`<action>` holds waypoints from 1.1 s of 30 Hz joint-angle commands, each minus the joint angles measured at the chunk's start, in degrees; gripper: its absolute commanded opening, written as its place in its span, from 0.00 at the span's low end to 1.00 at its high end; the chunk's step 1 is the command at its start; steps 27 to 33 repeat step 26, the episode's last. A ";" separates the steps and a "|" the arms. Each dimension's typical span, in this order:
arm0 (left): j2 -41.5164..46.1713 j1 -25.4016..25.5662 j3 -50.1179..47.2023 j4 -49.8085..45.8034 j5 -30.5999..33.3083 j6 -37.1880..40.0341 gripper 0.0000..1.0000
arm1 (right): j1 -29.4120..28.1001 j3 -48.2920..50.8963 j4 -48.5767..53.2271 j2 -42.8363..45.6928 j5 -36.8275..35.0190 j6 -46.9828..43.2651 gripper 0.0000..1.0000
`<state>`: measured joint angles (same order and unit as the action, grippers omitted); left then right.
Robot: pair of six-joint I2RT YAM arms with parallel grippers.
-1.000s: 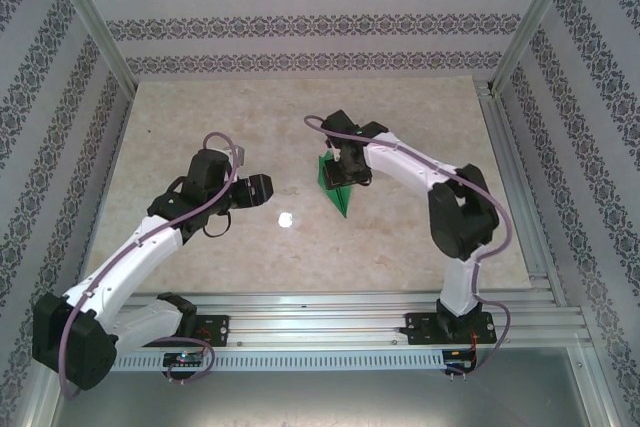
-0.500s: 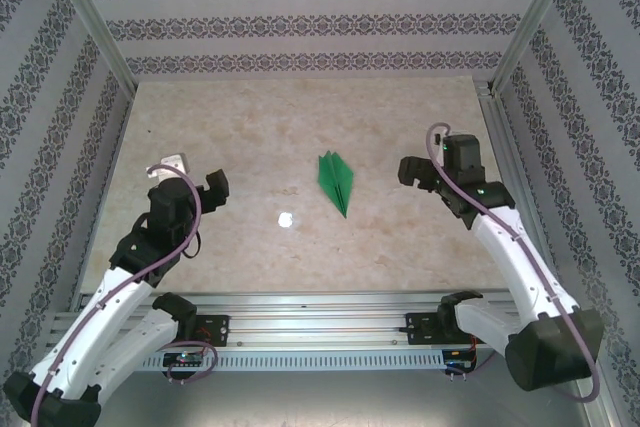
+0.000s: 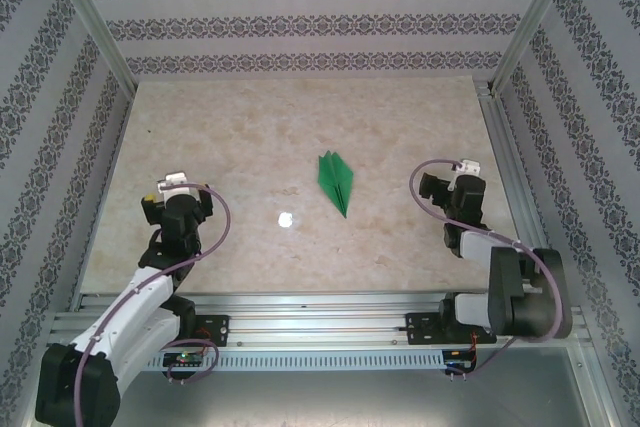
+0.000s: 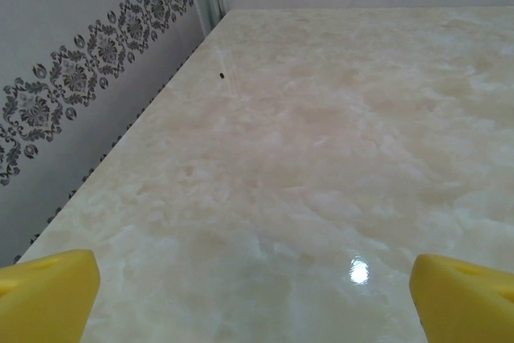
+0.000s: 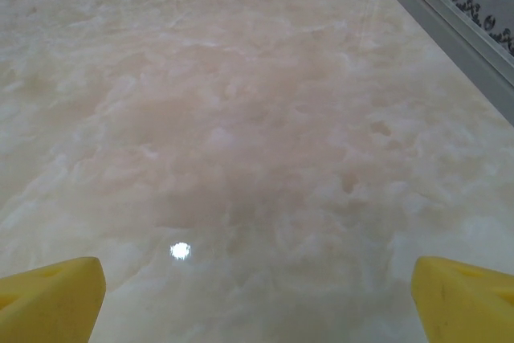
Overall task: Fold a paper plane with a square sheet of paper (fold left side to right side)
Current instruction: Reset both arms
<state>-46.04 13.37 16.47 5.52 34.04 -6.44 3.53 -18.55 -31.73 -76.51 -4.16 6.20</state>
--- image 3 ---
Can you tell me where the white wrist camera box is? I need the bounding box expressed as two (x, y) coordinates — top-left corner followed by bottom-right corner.
(448, 158), (482, 192)
(155, 172), (190, 194)

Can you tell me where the right small circuit board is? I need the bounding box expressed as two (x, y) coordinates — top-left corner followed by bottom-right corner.
(446, 350), (477, 372)

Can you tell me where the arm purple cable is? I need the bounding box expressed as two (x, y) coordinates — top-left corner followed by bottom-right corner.
(408, 157), (565, 381)
(74, 184), (232, 427)

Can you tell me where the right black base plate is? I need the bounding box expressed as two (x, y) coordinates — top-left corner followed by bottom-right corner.
(405, 311), (499, 347)

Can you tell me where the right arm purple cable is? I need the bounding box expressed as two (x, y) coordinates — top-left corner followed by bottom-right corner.
(408, 157), (565, 381)

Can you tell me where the aluminium mounting rail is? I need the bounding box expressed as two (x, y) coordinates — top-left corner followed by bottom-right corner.
(47, 290), (596, 351)

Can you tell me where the green square paper sheet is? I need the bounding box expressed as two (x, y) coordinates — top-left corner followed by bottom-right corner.
(317, 150), (355, 219)

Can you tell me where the left small circuit board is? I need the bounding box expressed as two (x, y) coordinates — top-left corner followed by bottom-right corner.
(163, 351), (206, 368)

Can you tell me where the right aluminium frame post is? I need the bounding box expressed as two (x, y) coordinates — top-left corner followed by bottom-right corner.
(489, 0), (586, 96)

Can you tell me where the aluminium frame post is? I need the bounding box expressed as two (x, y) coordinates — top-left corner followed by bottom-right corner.
(489, 0), (586, 96)
(42, 0), (139, 96)

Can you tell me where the aluminium side rail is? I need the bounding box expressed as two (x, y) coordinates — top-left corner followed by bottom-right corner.
(475, 77), (569, 308)

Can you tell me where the grey metal sheet panel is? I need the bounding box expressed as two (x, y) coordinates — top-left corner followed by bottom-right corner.
(47, 369), (611, 427)

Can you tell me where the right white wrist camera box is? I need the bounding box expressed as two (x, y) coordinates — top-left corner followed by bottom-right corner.
(448, 158), (482, 192)

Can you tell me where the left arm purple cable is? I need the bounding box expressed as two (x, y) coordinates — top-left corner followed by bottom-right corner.
(74, 184), (232, 427)

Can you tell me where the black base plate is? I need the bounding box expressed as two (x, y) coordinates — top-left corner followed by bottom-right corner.
(405, 311), (499, 347)
(177, 314), (231, 348)

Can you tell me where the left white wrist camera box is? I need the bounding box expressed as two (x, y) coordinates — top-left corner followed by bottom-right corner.
(155, 172), (190, 194)

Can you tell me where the small circuit board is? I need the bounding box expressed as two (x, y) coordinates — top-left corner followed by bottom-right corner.
(446, 350), (477, 372)
(163, 351), (206, 368)

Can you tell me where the slotted grey cable duct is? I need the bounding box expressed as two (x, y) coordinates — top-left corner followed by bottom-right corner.
(139, 350), (447, 373)

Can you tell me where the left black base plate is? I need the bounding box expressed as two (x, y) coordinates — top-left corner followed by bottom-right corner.
(177, 314), (231, 348)

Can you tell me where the left aluminium frame post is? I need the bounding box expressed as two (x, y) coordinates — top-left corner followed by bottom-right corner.
(42, 0), (139, 96)

